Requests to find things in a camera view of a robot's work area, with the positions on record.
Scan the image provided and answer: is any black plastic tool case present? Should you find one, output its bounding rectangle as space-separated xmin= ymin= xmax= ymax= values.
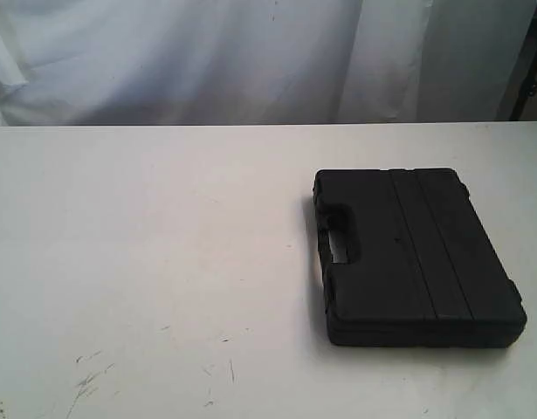
xmin=313 ymin=168 xmax=527 ymax=348

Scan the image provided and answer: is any white backdrop curtain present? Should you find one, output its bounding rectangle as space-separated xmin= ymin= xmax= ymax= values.
xmin=0 ymin=1 xmax=537 ymax=126

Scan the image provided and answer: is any black metal stand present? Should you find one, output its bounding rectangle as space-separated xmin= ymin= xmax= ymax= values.
xmin=509 ymin=4 xmax=537 ymax=121

